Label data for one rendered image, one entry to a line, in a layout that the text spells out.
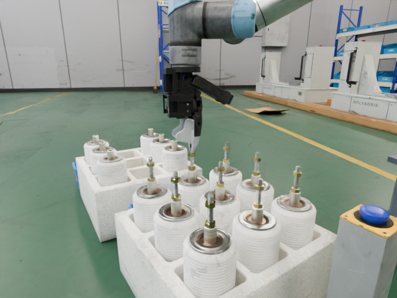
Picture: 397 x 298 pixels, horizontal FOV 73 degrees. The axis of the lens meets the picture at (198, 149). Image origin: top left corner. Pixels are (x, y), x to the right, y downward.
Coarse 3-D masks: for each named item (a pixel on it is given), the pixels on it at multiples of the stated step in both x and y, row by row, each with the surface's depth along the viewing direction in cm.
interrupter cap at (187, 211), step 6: (168, 204) 59; (186, 204) 59; (162, 210) 57; (168, 210) 57; (186, 210) 57; (192, 210) 57; (162, 216) 54; (168, 216) 54; (174, 216) 55; (180, 216) 54; (186, 216) 55
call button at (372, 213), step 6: (360, 210) 43; (366, 210) 42; (372, 210) 42; (378, 210) 42; (384, 210) 42; (366, 216) 41; (372, 216) 41; (378, 216) 40; (384, 216) 40; (372, 222) 41; (378, 222) 41; (384, 222) 41
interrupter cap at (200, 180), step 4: (184, 176) 75; (196, 176) 74; (200, 176) 75; (180, 180) 72; (184, 180) 72; (196, 180) 73; (200, 180) 72; (204, 180) 72; (184, 184) 69; (188, 184) 69; (192, 184) 69; (196, 184) 69; (200, 184) 69
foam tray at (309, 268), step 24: (120, 216) 68; (120, 240) 69; (144, 240) 59; (120, 264) 74; (144, 264) 56; (168, 264) 52; (240, 264) 52; (288, 264) 52; (312, 264) 56; (144, 288) 59; (168, 288) 47; (240, 288) 46; (264, 288) 47; (288, 288) 52; (312, 288) 58
